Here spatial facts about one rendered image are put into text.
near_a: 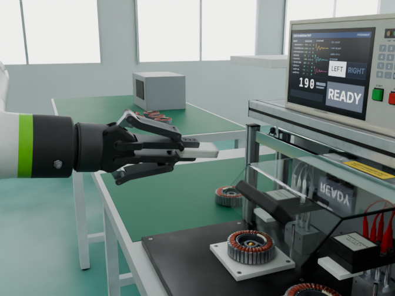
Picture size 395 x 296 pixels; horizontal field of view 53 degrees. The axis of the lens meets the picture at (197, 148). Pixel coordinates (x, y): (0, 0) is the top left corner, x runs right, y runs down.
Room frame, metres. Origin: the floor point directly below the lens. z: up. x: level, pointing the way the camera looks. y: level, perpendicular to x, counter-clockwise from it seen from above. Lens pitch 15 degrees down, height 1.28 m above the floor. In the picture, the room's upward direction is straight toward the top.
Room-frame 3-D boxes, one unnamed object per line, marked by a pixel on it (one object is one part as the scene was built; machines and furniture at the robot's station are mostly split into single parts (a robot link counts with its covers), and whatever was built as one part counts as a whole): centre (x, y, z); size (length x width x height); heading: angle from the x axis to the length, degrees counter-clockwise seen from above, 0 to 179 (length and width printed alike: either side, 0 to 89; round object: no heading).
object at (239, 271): (0.86, -0.13, 0.78); 0.15 x 0.15 x 0.01; 21
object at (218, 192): (1.25, -0.12, 0.77); 0.11 x 0.11 x 0.04
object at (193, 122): (3.03, 0.51, 0.38); 1.85 x 1.10 x 0.75; 21
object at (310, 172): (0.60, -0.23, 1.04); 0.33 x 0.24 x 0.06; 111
